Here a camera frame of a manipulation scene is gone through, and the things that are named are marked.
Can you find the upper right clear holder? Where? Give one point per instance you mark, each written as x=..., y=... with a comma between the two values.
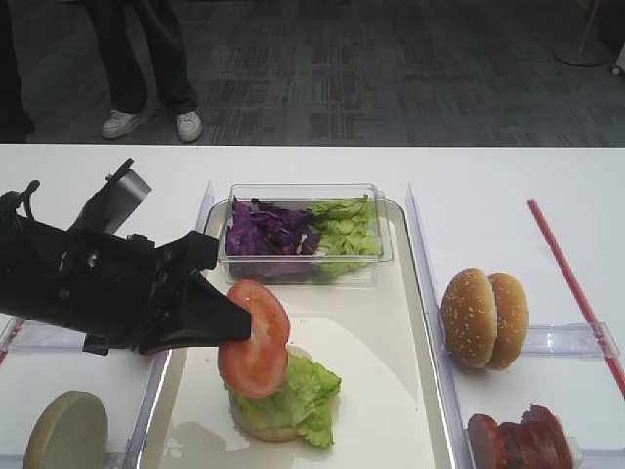
x=577, y=340

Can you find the sesame bun top left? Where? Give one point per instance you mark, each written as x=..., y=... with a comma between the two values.
x=468, y=312

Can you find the metal stand base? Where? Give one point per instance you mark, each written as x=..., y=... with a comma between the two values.
x=583, y=55

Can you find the lower left clear holder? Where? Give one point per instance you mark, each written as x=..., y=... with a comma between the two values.
x=116, y=460

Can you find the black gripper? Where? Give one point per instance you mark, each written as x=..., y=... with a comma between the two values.
x=106, y=286

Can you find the clear plastic container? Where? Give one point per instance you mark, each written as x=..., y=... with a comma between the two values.
x=302, y=269

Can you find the purple cabbage shreds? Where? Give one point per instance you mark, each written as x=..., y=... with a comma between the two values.
x=265, y=229

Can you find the tomato slice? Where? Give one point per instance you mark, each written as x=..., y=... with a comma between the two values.
x=257, y=366

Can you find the green lettuce pieces in container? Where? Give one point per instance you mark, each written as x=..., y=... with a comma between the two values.
x=344, y=226

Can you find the stack of meat slices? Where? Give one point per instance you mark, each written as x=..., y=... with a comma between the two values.
x=538, y=441

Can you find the right red strip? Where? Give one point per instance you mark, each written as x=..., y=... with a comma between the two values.
x=577, y=292

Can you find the white right sneaker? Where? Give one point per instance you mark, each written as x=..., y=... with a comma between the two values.
x=189, y=126

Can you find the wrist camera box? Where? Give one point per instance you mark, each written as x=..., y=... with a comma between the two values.
x=114, y=202

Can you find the sesame bun top right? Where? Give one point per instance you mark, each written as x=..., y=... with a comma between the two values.
x=512, y=320

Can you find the lettuce leaf on bun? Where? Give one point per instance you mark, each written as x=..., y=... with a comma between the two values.
x=301, y=408

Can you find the white sneaker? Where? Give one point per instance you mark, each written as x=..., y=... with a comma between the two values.
x=189, y=126
x=121, y=123

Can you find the lower right clear holder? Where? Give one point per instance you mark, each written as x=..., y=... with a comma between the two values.
x=603, y=459

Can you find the white left sneaker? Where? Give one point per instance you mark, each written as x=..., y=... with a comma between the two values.
x=121, y=123

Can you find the bun half standing left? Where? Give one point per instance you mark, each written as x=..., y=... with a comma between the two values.
x=71, y=432

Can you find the dark red meat patty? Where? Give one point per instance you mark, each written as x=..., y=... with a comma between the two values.
x=486, y=442

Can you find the upper left clear holder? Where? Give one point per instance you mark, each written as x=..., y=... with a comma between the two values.
x=18, y=335

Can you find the white metal tray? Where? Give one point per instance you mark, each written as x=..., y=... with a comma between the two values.
x=387, y=414

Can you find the sesame bun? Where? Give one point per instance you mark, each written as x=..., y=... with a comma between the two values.
x=512, y=320
x=468, y=312

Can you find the clear holder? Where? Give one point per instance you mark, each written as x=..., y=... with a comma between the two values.
x=603, y=459
x=577, y=340
x=18, y=335
x=116, y=460

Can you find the right clear acrylic rail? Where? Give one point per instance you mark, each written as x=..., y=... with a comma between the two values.
x=458, y=442

